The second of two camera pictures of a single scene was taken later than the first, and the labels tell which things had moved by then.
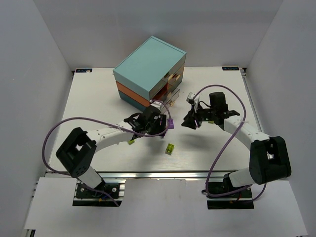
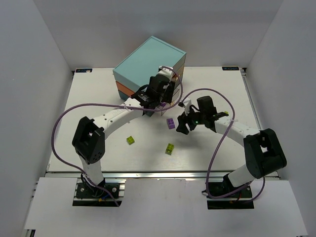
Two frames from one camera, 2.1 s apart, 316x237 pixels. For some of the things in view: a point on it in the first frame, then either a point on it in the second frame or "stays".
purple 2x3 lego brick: [170, 122] stays
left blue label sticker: [83, 70] stays
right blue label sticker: [230, 68] stays
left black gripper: [161, 122] → [164, 96]
